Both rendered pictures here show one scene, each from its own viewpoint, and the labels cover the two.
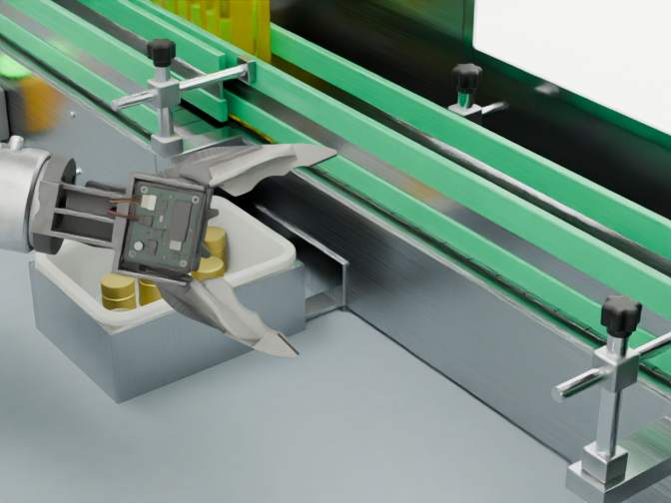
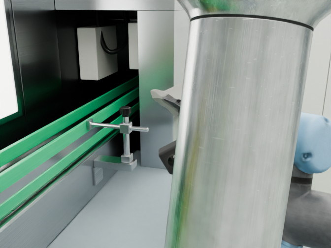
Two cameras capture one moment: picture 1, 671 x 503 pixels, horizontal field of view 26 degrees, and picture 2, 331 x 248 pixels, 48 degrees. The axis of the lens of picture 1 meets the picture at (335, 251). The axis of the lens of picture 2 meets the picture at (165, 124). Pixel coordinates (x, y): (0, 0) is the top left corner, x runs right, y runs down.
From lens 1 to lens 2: 1.50 m
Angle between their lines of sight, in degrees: 110
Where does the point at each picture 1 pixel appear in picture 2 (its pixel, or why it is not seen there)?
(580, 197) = (12, 152)
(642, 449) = (112, 159)
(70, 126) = not seen: outside the picture
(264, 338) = not seen: hidden behind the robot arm
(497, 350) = (54, 210)
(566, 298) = (59, 166)
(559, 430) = (75, 207)
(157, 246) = not seen: hidden behind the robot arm
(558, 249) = (54, 151)
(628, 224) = (28, 144)
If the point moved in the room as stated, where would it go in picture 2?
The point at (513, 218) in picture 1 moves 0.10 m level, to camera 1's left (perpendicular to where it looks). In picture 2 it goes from (39, 158) to (57, 175)
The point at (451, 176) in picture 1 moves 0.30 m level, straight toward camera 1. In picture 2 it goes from (13, 172) to (149, 141)
